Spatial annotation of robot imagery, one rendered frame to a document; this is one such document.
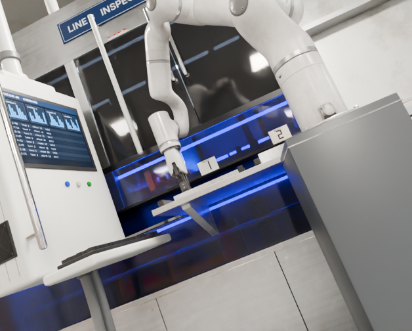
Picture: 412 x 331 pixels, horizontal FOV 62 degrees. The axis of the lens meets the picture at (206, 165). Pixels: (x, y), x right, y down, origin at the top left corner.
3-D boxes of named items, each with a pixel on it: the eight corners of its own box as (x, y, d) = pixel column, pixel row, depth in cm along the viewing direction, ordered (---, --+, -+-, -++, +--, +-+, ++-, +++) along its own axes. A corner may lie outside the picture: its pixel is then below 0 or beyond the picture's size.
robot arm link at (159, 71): (175, 64, 142) (180, 136, 147) (142, 62, 132) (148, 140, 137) (188, 60, 135) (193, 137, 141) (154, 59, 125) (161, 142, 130)
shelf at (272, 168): (188, 215, 158) (187, 211, 159) (333, 154, 149) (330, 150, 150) (153, 216, 112) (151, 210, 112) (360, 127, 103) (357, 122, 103)
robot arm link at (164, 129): (174, 147, 141) (155, 150, 135) (163, 119, 144) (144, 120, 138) (184, 138, 135) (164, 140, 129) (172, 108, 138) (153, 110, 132)
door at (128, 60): (111, 165, 162) (75, 60, 174) (201, 125, 156) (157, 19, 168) (111, 165, 161) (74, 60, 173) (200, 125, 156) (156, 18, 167)
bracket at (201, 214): (212, 236, 147) (201, 207, 149) (219, 233, 146) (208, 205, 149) (195, 243, 114) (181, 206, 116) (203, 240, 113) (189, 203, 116)
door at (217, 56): (201, 125, 156) (157, 18, 168) (290, 84, 151) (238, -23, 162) (201, 124, 156) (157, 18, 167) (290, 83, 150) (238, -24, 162)
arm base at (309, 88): (378, 101, 74) (340, 29, 77) (296, 136, 76) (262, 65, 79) (355, 124, 92) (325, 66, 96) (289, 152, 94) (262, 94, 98)
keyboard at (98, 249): (134, 247, 136) (132, 242, 137) (163, 235, 132) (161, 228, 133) (57, 270, 99) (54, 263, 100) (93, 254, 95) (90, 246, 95)
